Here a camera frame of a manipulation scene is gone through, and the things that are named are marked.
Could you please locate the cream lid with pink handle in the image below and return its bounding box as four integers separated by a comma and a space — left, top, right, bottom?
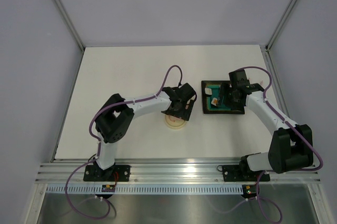
164, 114, 187, 130

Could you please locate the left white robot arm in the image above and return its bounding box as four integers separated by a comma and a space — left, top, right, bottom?
90, 83, 197, 181

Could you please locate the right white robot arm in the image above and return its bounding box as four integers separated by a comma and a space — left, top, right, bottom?
220, 83, 314, 180

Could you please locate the orange centre sushi piece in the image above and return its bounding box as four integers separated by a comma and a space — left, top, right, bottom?
211, 98, 218, 106

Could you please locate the white sushi piece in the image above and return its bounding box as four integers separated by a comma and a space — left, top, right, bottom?
204, 88, 212, 95

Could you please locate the black and teal square plate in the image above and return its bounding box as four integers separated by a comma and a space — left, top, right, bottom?
201, 80, 245, 115

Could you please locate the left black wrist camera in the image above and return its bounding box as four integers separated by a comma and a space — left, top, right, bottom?
177, 83, 196, 100

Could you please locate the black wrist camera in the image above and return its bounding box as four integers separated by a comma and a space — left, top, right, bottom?
229, 70, 250, 88
177, 83, 196, 100

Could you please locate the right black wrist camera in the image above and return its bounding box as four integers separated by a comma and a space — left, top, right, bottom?
229, 70, 250, 88

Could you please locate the right side aluminium rail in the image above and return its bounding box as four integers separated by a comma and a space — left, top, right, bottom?
260, 45, 290, 117

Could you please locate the aluminium rail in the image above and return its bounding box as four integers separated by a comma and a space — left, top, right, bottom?
260, 45, 290, 117
35, 157, 321, 184

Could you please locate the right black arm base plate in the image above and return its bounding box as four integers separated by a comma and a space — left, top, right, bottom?
220, 165, 261, 182

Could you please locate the white slotted cable duct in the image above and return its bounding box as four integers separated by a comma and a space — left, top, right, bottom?
46, 184, 243, 195

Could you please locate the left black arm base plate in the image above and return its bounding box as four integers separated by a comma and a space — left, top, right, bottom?
83, 164, 131, 182

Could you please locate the right aluminium frame post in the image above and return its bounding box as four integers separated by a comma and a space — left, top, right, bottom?
265, 0, 299, 53

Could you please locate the aluminium frame post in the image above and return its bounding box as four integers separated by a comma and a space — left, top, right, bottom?
265, 0, 299, 53
52, 0, 85, 54

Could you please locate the aluminium front rail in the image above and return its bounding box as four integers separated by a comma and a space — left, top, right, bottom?
35, 157, 321, 184

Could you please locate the left aluminium frame post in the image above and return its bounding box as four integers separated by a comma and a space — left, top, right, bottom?
52, 0, 85, 54

